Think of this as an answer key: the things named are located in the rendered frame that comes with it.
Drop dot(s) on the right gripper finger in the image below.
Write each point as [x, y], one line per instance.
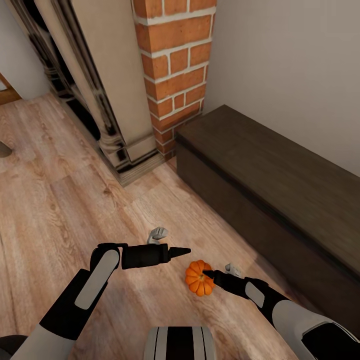
[210, 273]

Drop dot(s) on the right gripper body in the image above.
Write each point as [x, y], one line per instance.
[225, 281]

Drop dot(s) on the pumpkin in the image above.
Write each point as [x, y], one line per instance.
[197, 281]

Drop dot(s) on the cauldron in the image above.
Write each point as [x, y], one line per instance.
[10, 344]

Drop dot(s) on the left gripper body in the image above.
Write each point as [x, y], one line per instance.
[153, 254]

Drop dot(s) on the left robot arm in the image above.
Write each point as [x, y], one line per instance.
[58, 331]

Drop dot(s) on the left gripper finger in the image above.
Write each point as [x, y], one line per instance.
[177, 251]

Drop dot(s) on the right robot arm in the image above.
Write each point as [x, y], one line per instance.
[311, 336]

